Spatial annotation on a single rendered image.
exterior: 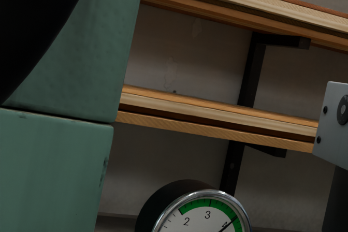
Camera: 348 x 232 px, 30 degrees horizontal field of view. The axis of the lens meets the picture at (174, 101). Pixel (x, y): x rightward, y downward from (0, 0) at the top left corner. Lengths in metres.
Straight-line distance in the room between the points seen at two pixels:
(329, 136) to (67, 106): 0.43
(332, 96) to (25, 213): 0.46
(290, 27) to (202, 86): 0.61
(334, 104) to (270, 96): 2.64
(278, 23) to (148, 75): 0.69
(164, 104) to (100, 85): 2.20
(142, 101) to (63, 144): 2.17
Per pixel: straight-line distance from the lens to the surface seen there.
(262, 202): 3.50
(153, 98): 2.58
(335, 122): 0.75
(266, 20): 2.76
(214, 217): 0.37
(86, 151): 0.40
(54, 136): 0.39
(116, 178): 3.11
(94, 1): 0.39
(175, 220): 0.36
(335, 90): 0.77
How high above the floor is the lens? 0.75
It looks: 3 degrees down
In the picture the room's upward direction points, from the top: 12 degrees clockwise
